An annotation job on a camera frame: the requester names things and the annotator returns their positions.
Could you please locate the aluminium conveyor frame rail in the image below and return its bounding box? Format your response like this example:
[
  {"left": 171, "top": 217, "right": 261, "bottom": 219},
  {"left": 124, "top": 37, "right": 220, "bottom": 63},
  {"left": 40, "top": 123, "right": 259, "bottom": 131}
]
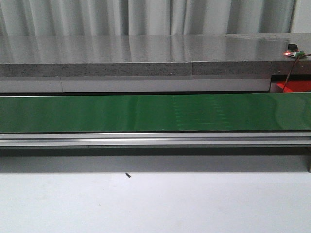
[{"left": 0, "top": 132, "right": 311, "bottom": 173}]

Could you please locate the red plastic tray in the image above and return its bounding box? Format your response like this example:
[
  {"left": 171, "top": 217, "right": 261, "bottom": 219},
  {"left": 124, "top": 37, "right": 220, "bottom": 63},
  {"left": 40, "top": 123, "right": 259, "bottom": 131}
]
[{"left": 274, "top": 81, "right": 311, "bottom": 93}]

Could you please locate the grey curtain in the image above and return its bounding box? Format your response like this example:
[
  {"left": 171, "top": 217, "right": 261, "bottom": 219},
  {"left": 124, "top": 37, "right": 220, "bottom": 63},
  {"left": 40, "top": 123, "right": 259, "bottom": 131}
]
[{"left": 0, "top": 0, "right": 297, "bottom": 36}]

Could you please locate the red black wire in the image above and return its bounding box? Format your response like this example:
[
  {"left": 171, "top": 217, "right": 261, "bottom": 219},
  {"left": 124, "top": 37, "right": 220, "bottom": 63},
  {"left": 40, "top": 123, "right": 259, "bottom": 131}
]
[{"left": 281, "top": 54, "right": 311, "bottom": 94}]

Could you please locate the grey stone counter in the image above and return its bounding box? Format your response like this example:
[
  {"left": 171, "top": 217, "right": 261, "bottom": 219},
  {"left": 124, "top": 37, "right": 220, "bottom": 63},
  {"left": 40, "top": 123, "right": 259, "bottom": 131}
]
[{"left": 0, "top": 33, "right": 311, "bottom": 77}]

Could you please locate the green conveyor belt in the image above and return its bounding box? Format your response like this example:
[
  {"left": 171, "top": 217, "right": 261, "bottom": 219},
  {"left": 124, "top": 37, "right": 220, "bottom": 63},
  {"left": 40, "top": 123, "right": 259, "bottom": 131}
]
[{"left": 0, "top": 93, "right": 311, "bottom": 133}]

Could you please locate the small green circuit board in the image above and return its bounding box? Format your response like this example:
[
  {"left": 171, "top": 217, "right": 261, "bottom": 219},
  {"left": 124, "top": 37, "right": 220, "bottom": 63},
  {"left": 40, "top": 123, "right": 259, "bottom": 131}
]
[{"left": 283, "top": 50, "right": 307, "bottom": 58}]

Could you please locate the small black sensor cube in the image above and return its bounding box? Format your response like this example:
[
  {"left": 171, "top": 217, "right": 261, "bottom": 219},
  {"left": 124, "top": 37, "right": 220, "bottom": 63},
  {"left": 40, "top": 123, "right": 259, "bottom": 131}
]
[{"left": 288, "top": 44, "right": 298, "bottom": 52}]

